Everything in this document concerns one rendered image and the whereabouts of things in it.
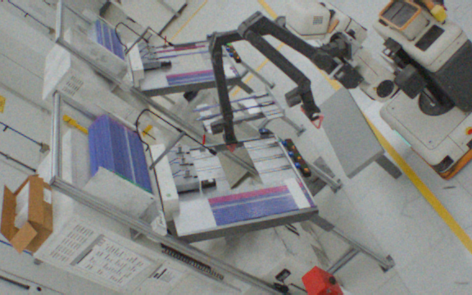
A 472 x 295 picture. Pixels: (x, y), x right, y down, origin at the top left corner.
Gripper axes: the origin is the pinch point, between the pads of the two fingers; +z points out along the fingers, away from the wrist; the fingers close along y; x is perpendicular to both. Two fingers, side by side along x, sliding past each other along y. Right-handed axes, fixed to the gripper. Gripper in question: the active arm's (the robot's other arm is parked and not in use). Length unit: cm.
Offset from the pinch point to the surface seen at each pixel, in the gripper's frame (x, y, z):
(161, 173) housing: -42.2, 18.6, -10.6
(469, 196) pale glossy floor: 119, 64, 23
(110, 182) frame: -66, 49, -37
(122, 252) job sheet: -70, 60, -3
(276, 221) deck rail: 6, 60, 4
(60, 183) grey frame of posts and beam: -84, 63, -54
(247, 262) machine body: -8, 44, 46
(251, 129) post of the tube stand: 19.7, -29.6, 10.7
